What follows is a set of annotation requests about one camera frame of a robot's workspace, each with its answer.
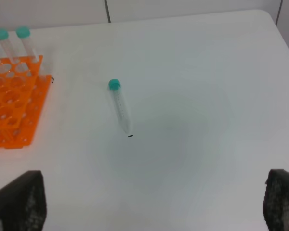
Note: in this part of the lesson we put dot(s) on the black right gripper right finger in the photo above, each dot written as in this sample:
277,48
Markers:
276,200

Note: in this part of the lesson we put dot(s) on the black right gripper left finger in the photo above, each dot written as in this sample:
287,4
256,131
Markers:
23,204

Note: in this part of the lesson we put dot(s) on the clear test tube teal cap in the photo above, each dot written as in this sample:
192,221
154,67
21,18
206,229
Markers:
120,106

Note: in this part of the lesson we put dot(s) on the orange test tube rack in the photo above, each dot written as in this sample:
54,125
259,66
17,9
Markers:
22,97

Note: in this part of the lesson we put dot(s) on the row tube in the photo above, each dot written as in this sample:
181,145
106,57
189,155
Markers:
7,46
24,34

